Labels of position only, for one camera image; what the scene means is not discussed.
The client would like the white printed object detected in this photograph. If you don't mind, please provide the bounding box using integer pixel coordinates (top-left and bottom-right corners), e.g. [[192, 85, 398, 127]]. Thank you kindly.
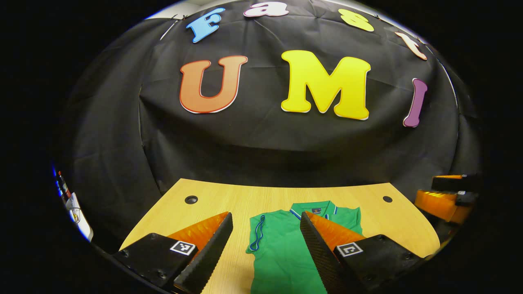
[[65, 192, 94, 242]]

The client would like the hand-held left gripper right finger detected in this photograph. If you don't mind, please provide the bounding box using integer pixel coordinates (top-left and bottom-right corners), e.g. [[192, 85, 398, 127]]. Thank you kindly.
[[299, 211, 426, 294]]

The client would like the green T-shirt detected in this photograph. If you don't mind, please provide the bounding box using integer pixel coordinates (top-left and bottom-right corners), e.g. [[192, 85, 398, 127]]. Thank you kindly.
[[246, 200, 363, 294]]

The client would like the black backdrop cloth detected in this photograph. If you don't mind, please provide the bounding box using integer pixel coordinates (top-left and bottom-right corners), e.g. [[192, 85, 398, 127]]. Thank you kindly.
[[61, 0, 483, 254]]

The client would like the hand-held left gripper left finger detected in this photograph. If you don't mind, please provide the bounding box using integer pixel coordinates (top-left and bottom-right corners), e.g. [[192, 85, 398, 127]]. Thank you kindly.
[[112, 211, 234, 294]]

